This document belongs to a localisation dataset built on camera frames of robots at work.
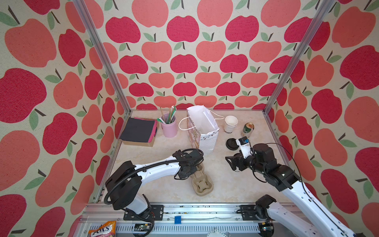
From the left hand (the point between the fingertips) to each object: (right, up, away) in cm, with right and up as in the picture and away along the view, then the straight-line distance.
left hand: (195, 173), depth 83 cm
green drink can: (+36, +25, +14) cm, 46 cm away
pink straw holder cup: (-16, +26, +13) cm, 34 cm away
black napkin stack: (-40, +25, +21) cm, 51 cm away
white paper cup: (+24, +28, +15) cm, 40 cm away
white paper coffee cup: (+18, +8, -17) cm, 26 cm away
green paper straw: (-15, +37, +12) cm, 42 cm away
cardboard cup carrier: (+4, -5, -3) cm, 7 cm away
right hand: (+21, +13, -9) cm, 27 cm away
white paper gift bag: (+6, +26, +20) cm, 33 cm away
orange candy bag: (-41, -20, -16) cm, 49 cm away
